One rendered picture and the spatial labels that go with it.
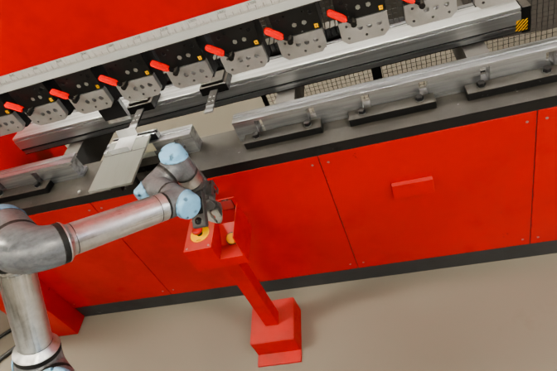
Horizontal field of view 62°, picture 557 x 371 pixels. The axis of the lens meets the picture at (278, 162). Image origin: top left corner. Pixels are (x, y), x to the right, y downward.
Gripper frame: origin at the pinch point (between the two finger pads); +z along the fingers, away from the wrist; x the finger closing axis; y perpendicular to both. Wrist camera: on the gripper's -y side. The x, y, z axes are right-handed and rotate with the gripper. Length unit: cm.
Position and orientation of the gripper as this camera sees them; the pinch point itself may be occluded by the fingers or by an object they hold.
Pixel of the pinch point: (218, 222)
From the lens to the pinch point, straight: 160.0
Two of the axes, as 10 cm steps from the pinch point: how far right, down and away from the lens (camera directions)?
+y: -0.1, -7.4, 6.8
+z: 3.1, 6.4, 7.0
